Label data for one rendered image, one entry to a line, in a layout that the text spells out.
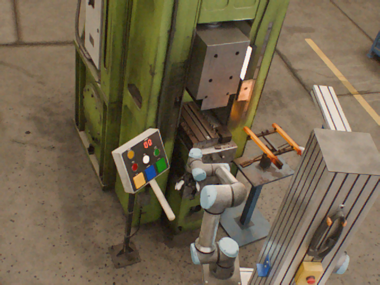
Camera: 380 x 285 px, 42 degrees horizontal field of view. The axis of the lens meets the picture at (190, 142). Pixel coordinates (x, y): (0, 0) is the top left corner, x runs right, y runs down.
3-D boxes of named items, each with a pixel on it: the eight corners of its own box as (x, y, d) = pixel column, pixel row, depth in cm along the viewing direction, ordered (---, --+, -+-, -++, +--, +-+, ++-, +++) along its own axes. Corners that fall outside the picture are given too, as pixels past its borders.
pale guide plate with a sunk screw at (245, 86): (247, 99, 356) (253, 80, 345) (237, 101, 352) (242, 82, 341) (246, 98, 357) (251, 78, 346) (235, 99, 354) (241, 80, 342)
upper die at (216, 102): (227, 106, 332) (229, 94, 326) (200, 110, 324) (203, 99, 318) (199, 70, 358) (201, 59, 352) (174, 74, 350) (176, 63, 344)
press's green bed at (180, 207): (213, 225, 418) (224, 188, 387) (173, 237, 402) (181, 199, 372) (185, 180, 453) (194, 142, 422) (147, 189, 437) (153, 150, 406)
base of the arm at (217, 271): (235, 280, 285) (239, 270, 278) (209, 279, 283) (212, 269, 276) (232, 258, 296) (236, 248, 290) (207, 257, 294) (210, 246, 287)
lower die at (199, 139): (216, 145, 355) (219, 135, 350) (191, 150, 347) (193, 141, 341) (191, 109, 382) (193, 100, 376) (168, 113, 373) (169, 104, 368)
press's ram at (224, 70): (247, 91, 331) (262, 39, 305) (195, 100, 315) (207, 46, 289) (217, 57, 358) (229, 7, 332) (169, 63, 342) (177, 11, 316)
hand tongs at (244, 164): (293, 140, 408) (293, 139, 407) (296, 143, 406) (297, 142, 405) (239, 164, 376) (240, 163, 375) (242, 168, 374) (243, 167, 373)
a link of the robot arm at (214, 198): (217, 268, 276) (236, 195, 245) (191, 270, 273) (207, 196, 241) (212, 251, 286) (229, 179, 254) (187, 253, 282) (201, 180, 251)
